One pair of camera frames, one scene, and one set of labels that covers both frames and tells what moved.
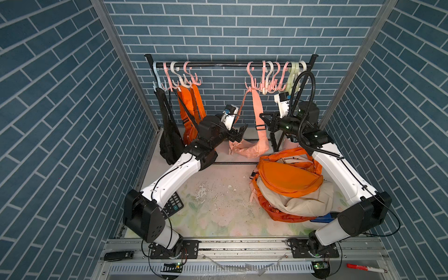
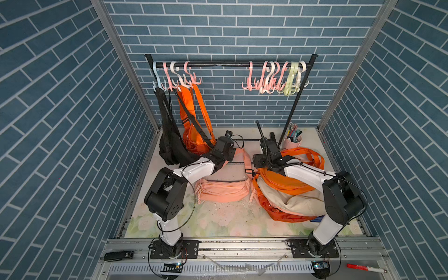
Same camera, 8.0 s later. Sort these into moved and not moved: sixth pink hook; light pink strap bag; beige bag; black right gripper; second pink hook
Moved: light pink strap bag; black right gripper
Not moved: sixth pink hook; second pink hook; beige bag
